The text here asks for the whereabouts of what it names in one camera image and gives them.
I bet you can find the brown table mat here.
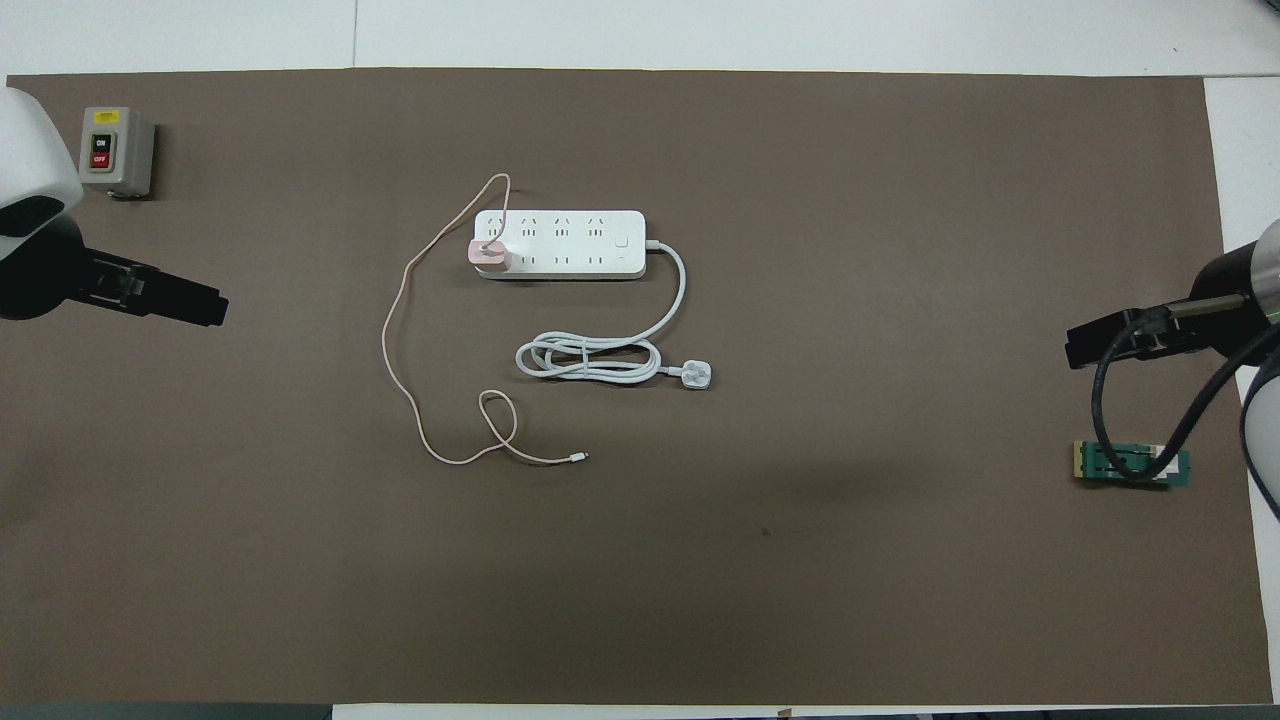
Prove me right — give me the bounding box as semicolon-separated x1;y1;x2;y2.
0;67;1274;707

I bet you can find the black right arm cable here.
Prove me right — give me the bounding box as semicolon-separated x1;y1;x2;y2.
1089;291;1280;484

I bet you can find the white power strip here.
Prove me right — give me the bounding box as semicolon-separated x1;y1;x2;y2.
472;207;649;282

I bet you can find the pink charging cable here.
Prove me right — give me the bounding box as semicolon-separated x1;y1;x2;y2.
381;172;590;468

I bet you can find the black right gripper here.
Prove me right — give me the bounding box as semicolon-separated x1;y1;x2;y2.
1065;242;1277;370

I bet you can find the grey on-off switch box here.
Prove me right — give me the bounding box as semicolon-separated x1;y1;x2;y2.
77;104;157;200

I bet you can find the white power strip cord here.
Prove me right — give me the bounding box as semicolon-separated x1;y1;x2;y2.
514;237;714;392

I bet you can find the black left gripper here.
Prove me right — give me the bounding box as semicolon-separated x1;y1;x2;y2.
0;214;230;330

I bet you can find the green knife switch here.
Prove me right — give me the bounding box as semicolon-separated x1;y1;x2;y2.
1072;439;1194;490

